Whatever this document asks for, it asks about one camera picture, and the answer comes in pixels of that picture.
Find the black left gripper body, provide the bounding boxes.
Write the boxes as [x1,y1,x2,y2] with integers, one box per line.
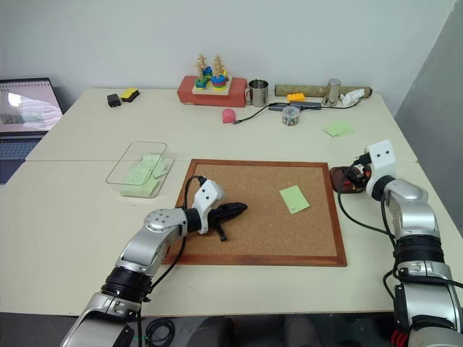
[206,206,226,228]

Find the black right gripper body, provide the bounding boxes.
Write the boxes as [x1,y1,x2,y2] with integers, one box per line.
[354,153,374,182]

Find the green sticky note pad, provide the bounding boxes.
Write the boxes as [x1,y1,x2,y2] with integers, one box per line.
[322,120,357,139]

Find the green sticky note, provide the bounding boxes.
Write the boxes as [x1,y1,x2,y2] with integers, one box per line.
[124,166,154,186]
[140,154,163,171]
[120,181,161,198]
[153,160,171,179]
[279,184,312,216]

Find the clear jar of pushpins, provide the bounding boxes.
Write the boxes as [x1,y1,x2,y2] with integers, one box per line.
[281,105,301,128]

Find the clear plastic box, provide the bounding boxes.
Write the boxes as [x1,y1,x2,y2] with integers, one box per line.
[105,140,175,200]

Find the red rectangular box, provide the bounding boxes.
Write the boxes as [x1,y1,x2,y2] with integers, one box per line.
[176,74,249,108]

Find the wood-framed cork board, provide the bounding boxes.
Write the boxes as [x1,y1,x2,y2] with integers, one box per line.
[161,158,349,268]

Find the crumpled white tissue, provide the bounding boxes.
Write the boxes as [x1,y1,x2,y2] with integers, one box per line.
[339,88,366,108]

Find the stainless steel tumbler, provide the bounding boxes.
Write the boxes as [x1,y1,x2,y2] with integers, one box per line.
[321,77,342,107]

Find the brown cardboard tube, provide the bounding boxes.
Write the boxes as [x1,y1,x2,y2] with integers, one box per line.
[274,83,374,99]

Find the stainless steel mug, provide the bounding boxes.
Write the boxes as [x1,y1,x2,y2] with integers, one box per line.
[245,79,271,108]

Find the yellow and black eraser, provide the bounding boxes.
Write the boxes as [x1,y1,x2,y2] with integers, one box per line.
[119,87,141,103]

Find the open laptop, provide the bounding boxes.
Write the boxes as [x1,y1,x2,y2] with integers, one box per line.
[0,77,64,186]

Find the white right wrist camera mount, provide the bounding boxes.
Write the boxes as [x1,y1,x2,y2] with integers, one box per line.
[362,140,397,189]

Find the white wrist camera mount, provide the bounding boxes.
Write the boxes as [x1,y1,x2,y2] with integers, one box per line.
[362,140,397,189]
[191,179,227,236]

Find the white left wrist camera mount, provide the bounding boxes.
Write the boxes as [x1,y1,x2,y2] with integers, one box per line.
[191,179,227,236]

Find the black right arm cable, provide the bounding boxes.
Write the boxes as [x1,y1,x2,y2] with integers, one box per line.
[337,180,399,258]

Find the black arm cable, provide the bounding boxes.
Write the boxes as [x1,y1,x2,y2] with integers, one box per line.
[135,175,207,347]
[337,180,399,258]

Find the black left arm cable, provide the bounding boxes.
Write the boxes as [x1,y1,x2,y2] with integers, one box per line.
[135,175,207,347]

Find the black usb cable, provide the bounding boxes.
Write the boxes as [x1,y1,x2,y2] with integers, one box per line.
[232,106,271,126]

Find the coiled black floor cable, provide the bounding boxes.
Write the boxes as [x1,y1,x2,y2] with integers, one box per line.
[144,317,177,343]

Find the wooden ring stacking toy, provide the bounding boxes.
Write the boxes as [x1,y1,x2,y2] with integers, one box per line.
[191,53,233,97]

